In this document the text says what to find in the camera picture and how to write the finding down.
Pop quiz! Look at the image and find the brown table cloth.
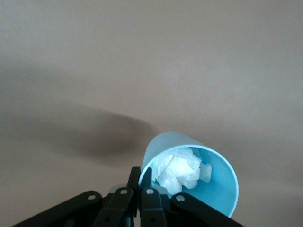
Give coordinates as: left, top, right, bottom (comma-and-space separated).
0, 0, 303, 227

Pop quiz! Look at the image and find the crumpled white tissue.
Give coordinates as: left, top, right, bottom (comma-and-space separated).
151, 147, 213, 193

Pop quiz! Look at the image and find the light blue cup with tissue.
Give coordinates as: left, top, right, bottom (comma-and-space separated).
139, 131, 240, 218

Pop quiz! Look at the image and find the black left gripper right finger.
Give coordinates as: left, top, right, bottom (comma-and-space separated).
139, 167, 244, 227

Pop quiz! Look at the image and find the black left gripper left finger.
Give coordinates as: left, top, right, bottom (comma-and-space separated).
14, 166, 142, 227

